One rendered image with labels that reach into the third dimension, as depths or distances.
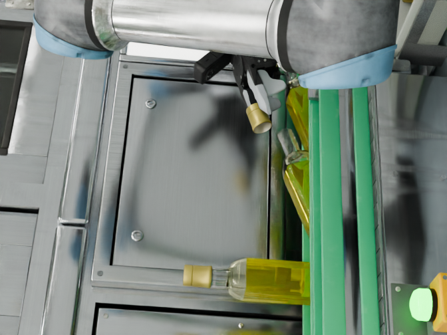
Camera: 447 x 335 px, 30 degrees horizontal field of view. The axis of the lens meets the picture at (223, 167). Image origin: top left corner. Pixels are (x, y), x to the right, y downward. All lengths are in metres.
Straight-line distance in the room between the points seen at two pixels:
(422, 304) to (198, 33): 0.47
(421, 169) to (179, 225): 0.46
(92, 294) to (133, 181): 0.22
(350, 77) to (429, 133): 0.36
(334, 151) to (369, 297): 0.24
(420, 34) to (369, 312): 0.47
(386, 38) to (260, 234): 0.59
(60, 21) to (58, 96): 0.51
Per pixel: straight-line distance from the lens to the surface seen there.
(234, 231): 1.51
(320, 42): 1.02
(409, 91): 1.38
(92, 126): 1.61
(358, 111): 1.36
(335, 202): 1.27
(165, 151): 1.58
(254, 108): 1.48
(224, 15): 1.09
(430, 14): 1.37
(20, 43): 1.79
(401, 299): 1.21
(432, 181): 1.31
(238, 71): 1.54
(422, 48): 1.43
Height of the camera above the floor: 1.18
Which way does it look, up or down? 3 degrees down
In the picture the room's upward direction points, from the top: 86 degrees counter-clockwise
